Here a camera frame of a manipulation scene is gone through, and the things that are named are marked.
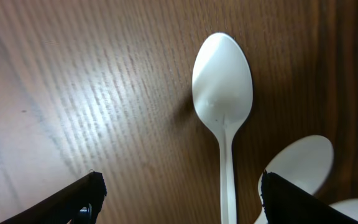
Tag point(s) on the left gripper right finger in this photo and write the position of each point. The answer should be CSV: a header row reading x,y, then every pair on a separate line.
x,y
284,202

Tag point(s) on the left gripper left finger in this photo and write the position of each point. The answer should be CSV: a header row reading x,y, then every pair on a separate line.
x,y
80,202

